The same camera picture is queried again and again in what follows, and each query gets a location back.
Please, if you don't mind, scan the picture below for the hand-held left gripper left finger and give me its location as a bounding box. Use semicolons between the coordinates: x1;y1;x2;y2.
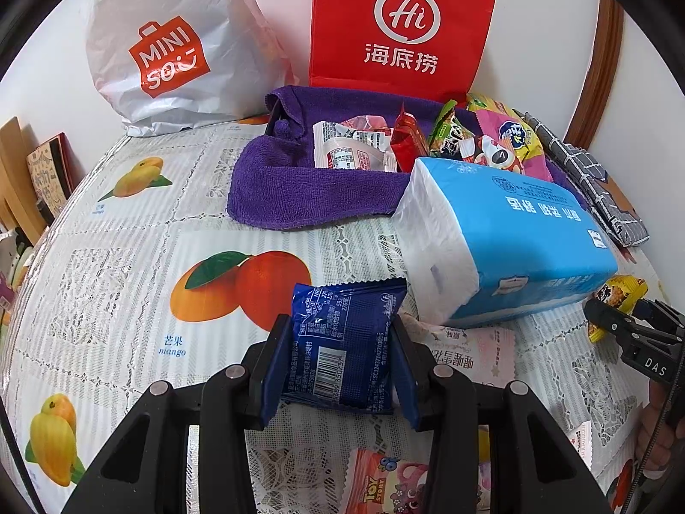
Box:
61;315;294;514

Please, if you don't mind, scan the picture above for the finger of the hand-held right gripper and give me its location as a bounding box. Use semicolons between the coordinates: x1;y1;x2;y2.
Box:
634;297;685;331
584;300;644;353

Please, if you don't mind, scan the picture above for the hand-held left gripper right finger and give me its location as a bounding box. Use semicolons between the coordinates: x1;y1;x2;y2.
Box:
388;326;614;514

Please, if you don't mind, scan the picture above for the dark blue snack packet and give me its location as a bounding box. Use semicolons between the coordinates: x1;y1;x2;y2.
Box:
282;277;408;414

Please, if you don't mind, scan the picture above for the purple towel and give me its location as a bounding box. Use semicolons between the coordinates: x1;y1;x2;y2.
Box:
226;84;576;231

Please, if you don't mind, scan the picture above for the white cartoon snack packet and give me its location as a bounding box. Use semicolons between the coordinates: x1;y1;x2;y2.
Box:
460;136;528;175

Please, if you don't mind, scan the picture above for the white and pink snack packet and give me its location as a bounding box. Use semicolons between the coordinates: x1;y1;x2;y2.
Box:
313;116;397;172

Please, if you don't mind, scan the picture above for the red snack packet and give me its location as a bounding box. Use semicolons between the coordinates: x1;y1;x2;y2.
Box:
390;112;429;172

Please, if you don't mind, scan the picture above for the green snack packet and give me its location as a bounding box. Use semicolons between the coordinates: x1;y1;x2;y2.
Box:
428;101;477;161

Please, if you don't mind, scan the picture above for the person's right hand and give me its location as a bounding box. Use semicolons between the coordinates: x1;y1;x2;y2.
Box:
636;383;685;472

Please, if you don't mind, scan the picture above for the pale pink snack packet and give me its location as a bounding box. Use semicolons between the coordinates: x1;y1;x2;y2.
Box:
412;313;517;386

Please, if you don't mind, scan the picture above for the pink cartoon print packet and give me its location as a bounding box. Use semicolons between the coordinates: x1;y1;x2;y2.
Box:
342;448;429;514

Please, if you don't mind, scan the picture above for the blue tissue pack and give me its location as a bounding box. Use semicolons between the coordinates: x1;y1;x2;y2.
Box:
392;156;619;329

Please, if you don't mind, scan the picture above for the grey checked folded cloth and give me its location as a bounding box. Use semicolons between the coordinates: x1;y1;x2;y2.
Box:
516;111;649;248

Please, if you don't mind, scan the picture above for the fruit print tablecloth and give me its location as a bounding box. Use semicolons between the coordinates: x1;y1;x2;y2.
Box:
0;112;664;514

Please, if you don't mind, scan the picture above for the pink and yellow snack packet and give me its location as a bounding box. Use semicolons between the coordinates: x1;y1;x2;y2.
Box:
476;110;554;180

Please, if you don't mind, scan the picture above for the yellow chip bag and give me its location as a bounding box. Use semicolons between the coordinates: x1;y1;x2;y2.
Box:
465;93;517;119

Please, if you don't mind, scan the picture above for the wooden headboard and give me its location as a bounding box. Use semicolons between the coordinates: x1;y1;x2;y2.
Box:
0;116;46;244

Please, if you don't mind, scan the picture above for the white plastic shopping bag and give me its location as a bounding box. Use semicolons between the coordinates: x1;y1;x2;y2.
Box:
86;0;295;137

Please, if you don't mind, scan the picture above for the red paper bag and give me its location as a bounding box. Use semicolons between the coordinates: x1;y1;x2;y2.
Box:
309;0;501;104

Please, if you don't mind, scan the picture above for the brown wooden door frame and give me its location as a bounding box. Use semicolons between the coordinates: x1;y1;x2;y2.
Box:
564;0;626;151

